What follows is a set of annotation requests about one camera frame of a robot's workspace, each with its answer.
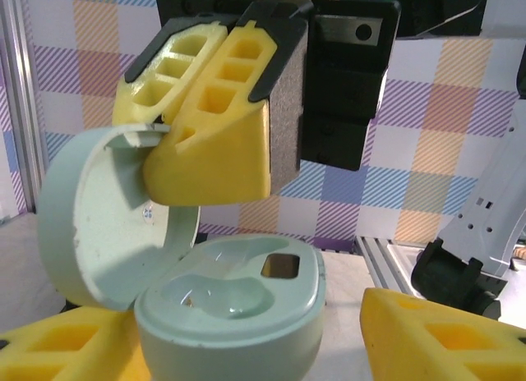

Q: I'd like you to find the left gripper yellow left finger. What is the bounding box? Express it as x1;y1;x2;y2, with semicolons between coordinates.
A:
0;305;150;381

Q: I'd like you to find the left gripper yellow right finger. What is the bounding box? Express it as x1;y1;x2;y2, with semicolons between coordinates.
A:
360;287;526;381

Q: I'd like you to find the mint green earbud charging case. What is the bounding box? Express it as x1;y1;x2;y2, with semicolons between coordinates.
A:
35;123;329;381

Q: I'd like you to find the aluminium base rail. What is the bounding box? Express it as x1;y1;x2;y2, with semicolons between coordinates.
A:
354;234;417;295

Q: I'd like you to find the aluminium frame post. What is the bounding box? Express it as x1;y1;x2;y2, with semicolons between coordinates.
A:
0;0;47;223

